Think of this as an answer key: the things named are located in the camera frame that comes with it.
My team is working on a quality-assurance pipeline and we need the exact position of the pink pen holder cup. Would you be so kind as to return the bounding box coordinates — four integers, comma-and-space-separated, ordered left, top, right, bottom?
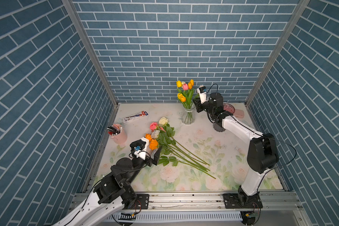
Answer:
107, 124, 128, 145

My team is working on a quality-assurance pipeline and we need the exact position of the pink rose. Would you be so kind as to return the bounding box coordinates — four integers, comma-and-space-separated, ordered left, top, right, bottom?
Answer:
150, 122, 158, 131

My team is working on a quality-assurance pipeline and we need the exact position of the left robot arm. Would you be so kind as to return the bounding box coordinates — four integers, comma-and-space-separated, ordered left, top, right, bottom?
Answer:
54, 148, 162, 226

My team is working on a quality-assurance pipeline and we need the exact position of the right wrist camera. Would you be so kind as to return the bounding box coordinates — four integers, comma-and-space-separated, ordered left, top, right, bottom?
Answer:
197, 85, 207, 104

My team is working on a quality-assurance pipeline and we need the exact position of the yellow tulip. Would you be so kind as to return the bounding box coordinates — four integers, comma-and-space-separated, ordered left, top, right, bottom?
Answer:
178, 93, 186, 103
176, 80, 190, 114

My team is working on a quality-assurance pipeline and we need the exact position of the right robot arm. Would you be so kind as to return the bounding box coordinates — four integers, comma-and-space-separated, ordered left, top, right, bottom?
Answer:
193, 92, 297, 200

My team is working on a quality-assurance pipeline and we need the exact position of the cream rose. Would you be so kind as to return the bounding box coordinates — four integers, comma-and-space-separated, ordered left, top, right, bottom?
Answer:
158, 117, 169, 126

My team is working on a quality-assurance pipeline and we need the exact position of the white rose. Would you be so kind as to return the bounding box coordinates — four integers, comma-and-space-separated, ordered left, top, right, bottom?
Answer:
151, 130, 160, 139

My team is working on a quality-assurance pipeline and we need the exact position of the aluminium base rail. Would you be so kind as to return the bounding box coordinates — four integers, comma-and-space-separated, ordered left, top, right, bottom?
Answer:
73, 191, 303, 224

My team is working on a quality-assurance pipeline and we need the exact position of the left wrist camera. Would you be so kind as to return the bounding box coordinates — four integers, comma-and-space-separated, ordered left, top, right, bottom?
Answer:
130, 137, 151, 160

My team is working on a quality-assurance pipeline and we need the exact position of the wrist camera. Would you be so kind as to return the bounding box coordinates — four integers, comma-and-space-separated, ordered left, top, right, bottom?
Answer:
197, 85, 207, 104
130, 137, 151, 160

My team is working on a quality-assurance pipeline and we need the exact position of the clear glass vase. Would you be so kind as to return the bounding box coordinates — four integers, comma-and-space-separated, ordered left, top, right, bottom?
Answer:
181, 103, 196, 125

